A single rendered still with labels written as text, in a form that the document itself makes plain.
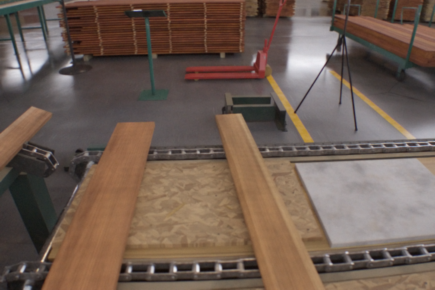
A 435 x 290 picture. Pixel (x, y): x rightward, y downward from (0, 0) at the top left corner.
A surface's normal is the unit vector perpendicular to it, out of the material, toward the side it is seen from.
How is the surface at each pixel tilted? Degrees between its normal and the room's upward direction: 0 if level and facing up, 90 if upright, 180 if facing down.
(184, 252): 0
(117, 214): 0
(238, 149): 0
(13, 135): 22
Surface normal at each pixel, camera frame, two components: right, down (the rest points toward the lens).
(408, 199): 0.00, -0.88
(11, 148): 0.37, -0.83
